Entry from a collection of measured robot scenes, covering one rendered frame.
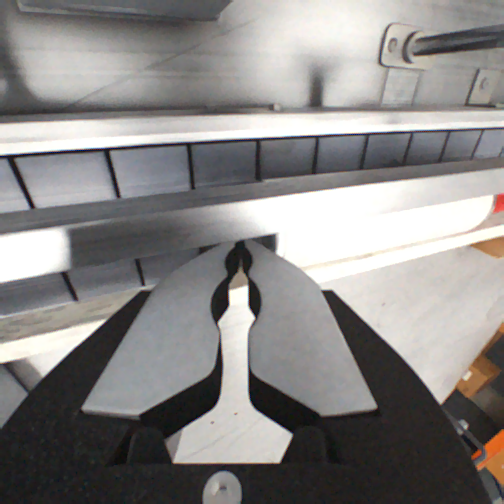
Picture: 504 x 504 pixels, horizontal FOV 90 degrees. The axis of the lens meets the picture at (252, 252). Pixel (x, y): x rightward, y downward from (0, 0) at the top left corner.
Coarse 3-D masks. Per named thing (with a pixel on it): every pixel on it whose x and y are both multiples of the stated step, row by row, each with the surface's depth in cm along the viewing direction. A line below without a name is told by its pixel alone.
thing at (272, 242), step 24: (384, 168) 16; (384, 216) 14; (408, 216) 14; (432, 216) 15; (456, 216) 16; (480, 216) 17; (264, 240) 15; (288, 240) 12; (312, 240) 12; (336, 240) 13; (360, 240) 14; (384, 240) 15; (408, 240) 16; (312, 264) 14
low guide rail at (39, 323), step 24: (432, 240) 19; (456, 240) 20; (480, 240) 22; (336, 264) 17; (360, 264) 17; (384, 264) 18; (144, 288) 15; (240, 288) 15; (48, 312) 13; (72, 312) 13; (96, 312) 13; (0, 336) 12; (24, 336) 12; (48, 336) 12; (72, 336) 12; (0, 360) 12
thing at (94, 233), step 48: (192, 192) 7; (240, 192) 7; (288, 192) 7; (336, 192) 8; (384, 192) 8; (432, 192) 9; (480, 192) 10; (0, 240) 5; (48, 240) 6; (96, 240) 6; (144, 240) 6; (192, 240) 7
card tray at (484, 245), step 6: (486, 240) 39; (492, 240) 39; (498, 240) 39; (474, 246) 38; (480, 246) 37; (486, 246) 38; (492, 246) 38; (498, 246) 38; (486, 252) 36; (492, 252) 36; (498, 252) 36; (498, 258) 35
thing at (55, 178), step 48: (192, 144) 13; (240, 144) 14; (288, 144) 15; (336, 144) 16; (384, 144) 17; (432, 144) 19; (480, 144) 21; (0, 192) 11; (48, 192) 12; (96, 192) 13; (144, 192) 14; (240, 240) 17; (0, 288) 13; (48, 288) 14; (96, 288) 15
